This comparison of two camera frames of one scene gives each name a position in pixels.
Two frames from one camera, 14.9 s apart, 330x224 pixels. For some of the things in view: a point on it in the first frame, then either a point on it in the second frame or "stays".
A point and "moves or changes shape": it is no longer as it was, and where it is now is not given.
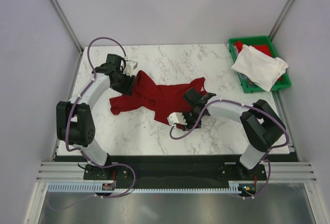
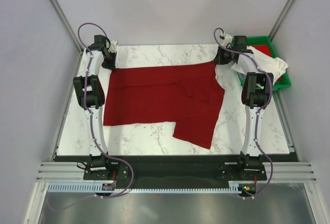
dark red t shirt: [164, 101] moves or changes shape
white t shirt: [263, 70] stays
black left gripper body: [125, 83] to [109, 61]
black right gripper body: [191, 118] to [225, 56]
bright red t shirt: [264, 49] stays
